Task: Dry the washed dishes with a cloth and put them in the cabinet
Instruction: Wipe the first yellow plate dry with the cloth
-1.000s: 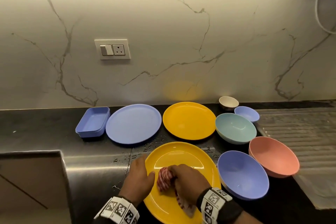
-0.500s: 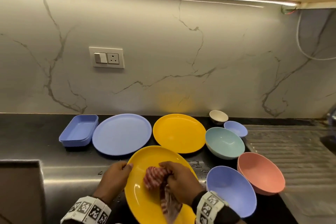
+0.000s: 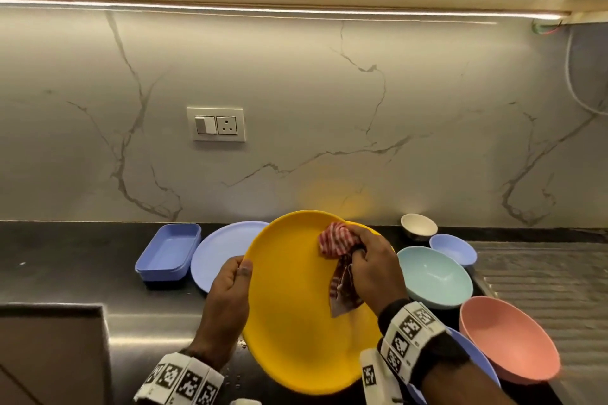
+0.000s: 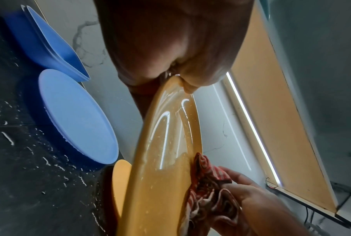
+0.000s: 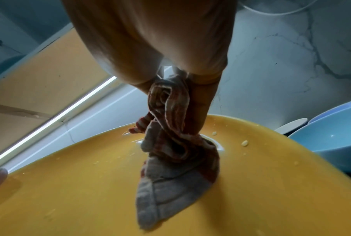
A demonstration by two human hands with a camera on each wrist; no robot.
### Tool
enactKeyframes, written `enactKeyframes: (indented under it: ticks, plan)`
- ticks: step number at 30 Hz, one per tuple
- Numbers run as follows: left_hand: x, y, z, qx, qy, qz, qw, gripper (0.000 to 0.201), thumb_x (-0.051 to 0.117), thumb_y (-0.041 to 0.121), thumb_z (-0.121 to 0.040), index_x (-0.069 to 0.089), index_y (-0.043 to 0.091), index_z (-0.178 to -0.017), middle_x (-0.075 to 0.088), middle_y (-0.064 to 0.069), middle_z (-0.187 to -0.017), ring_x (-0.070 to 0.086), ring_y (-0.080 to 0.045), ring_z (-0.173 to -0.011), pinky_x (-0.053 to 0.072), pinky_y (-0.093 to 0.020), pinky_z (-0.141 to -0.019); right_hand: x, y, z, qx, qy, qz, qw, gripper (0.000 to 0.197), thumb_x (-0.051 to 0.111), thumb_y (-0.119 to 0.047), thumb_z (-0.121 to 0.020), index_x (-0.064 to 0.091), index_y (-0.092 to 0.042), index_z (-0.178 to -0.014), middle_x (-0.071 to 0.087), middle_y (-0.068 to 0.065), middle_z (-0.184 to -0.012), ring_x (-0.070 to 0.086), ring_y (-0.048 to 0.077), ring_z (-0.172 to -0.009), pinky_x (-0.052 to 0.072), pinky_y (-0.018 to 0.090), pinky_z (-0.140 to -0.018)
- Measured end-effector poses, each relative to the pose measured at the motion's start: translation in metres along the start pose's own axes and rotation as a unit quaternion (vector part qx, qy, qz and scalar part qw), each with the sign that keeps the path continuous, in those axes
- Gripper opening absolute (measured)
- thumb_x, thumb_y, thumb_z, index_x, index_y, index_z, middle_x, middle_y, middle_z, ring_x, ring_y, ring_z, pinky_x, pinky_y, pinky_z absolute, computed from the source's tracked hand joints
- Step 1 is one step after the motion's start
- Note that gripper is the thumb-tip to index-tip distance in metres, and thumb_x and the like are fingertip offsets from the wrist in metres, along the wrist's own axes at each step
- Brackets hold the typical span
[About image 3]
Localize teal bowl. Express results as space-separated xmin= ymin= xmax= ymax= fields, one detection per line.
xmin=396 ymin=246 xmax=474 ymax=311

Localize pink bowl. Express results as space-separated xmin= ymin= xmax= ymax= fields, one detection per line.
xmin=459 ymin=296 xmax=562 ymax=385

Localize LED light strip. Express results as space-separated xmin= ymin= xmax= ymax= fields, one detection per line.
xmin=0 ymin=0 xmax=569 ymax=21

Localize person's right hand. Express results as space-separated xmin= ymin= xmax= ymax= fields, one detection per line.
xmin=349 ymin=228 xmax=409 ymax=318

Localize white wall switch socket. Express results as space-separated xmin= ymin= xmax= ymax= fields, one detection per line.
xmin=186 ymin=106 xmax=248 ymax=143

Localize left wrist marker band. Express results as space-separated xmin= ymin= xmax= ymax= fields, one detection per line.
xmin=132 ymin=347 xmax=225 ymax=405

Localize light blue plate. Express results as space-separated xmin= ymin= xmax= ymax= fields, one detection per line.
xmin=189 ymin=221 xmax=272 ymax=294

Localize blue rectangular tray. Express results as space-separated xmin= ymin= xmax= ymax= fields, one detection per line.
xmin=134 ymin=223 xmax=203 ymax=282

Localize white cable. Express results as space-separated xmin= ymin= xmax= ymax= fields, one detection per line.
xmin=564 ymin=27 xmax=608 ymax=117

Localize red green strip wires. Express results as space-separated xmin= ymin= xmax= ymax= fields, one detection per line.
xmin=531 ymin=18 xmax=567 ymax=36

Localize person's left hand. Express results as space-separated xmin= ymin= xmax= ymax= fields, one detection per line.
xmin=187 ymin=255 xmax=254 ymax=372

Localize person's right forearm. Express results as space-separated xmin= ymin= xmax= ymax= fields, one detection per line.
xmin=420 ymin=357 xmax=519 ymax=405

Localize red checkered cloth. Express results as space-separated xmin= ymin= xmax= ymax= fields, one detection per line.
xmin=317 ymin=221 xmax=367 ymax=319

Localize small cream bowl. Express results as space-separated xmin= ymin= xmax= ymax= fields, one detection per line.
xmin=400 ymin=213 xmax=439 ymax=242

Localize wrist marker band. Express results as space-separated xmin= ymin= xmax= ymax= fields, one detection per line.
xmin=132 ymin=347 xmax=225 ymax=405
xmin=377 ymin=297 xmax=471 ymax=389

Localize large blue bowl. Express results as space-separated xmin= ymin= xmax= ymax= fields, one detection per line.
xmin=406 ymin=326 xmax=502 ymax=405

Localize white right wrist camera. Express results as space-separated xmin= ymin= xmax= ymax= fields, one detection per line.
xmin=359 ymin=347 xmax=405 ymax=405

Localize small blue bowl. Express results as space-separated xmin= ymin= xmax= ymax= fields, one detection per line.
xmin=429 ymin=234 xmax=478 ymax=268

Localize right wrist marker band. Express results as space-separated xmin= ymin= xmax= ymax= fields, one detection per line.
xmin=377 ymin=297 xmax=471 ymax=389

